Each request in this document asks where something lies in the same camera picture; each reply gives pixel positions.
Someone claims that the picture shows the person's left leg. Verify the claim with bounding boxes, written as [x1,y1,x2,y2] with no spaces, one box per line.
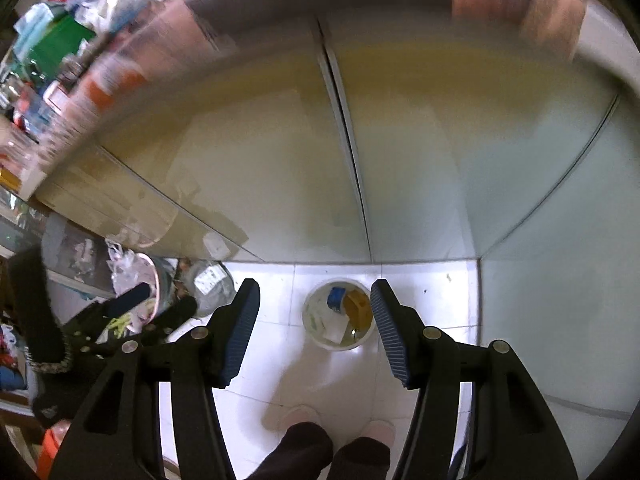
[255,422,334,480]

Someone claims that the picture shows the pink slipper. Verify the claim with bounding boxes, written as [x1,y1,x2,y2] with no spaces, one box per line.
[361,420,396,445]
[282,406,323,429]

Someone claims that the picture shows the grey plastic packet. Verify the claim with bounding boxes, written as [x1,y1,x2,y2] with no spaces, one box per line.
[180,260,237,317]

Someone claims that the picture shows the person's leg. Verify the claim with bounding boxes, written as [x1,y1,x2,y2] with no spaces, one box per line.
[330,436,392,480]
[255,422,334,480]

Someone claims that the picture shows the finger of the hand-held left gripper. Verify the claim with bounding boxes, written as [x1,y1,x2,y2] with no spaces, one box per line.
[75,282,152,331]
[140,296,198,343]

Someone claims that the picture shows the person's right leg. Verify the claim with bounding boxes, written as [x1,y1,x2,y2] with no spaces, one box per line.
[330,436,392,480]

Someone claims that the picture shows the green box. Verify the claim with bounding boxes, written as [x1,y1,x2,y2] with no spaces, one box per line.
[22,14,98,83]

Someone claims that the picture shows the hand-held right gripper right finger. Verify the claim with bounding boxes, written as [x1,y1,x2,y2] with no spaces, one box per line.
[370,279,581,480]

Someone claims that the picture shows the white plastic bowl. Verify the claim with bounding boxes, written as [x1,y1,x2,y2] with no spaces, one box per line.
[302,280,378,352]

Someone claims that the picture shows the yellow packet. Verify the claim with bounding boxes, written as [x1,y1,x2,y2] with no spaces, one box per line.
[344,291,372,331]

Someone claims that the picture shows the person's left forearm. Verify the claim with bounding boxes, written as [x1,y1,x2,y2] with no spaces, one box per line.
[7,247,71,376]

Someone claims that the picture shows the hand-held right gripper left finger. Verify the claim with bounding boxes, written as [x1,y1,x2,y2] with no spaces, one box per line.
[47,278,261,480]

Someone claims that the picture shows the orange plastic container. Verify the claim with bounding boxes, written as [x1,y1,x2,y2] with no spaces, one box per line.
[39,425,71,476]

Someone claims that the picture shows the lower cabinet doors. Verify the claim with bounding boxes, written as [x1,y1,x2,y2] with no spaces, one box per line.
[35,15,640,418]

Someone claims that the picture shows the white paper scrap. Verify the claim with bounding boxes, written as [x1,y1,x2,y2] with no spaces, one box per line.
[307,300,351,346]

